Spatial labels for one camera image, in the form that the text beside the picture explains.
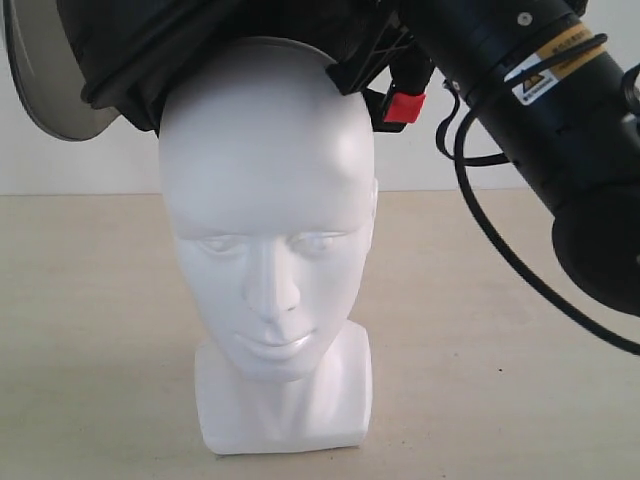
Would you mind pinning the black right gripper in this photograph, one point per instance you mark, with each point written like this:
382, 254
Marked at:
388, 44

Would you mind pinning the black helmet with tinted visor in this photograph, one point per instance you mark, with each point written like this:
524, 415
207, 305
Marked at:
77, 66

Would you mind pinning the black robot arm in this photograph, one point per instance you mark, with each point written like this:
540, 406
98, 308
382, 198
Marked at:
560, 108

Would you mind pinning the white mannequin head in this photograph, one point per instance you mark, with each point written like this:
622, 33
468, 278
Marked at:
267, 174

